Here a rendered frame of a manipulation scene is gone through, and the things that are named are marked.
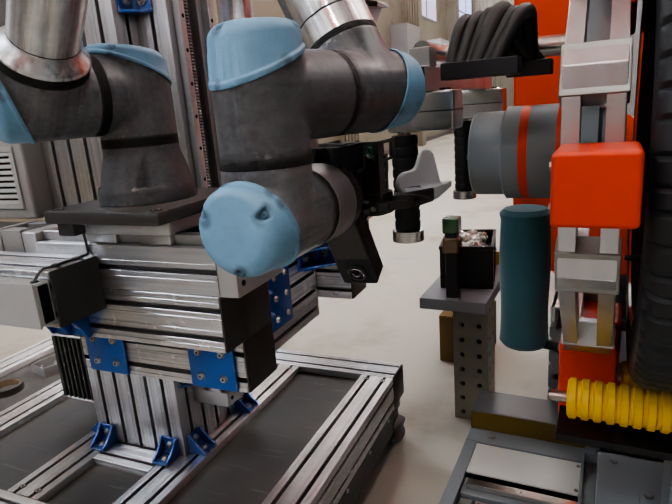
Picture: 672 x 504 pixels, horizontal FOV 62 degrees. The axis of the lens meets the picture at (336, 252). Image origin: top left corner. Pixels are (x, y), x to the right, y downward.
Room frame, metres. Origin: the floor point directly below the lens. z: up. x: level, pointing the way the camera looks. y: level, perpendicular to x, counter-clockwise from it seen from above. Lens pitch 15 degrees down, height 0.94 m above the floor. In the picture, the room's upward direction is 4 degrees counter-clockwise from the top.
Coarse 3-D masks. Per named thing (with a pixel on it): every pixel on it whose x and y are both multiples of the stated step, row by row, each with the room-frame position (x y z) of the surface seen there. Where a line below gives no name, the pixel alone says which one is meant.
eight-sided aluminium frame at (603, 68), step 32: (576, 0) 0.64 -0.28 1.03; (576, 32) 0.61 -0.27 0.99; (576, 64) 0.58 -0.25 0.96; (608, 64) 0.56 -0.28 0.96; (576, 96) 0.58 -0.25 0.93; (608, 96) 0.56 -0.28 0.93; (576, 128) 0.58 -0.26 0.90; (608, 128) 0.56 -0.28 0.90; (576, 256) 0.57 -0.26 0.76; (608, 256) 0.56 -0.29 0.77; (576, 288) 0.59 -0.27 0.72; (608, 288) 0.57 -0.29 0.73; (576, 320) 0.66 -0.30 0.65; (608, 320) 0.63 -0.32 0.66; (608, 352) 0.69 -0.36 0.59
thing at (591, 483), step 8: (584, 456) 1.04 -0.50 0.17; (592, 456) 1.05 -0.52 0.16; (584, 464) 1.04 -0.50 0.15; (592, 464) 1.04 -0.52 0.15; (584, 472) 1.02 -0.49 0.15; (592, 472) 1.02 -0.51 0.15; (584, 480) 0.99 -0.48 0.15; (592, 480) 0.99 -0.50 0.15; (584, 488) 0.97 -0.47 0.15; (592, 488) 0.97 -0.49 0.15; (584, 496) 0.95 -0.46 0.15; (592, 496) 0.94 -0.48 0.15
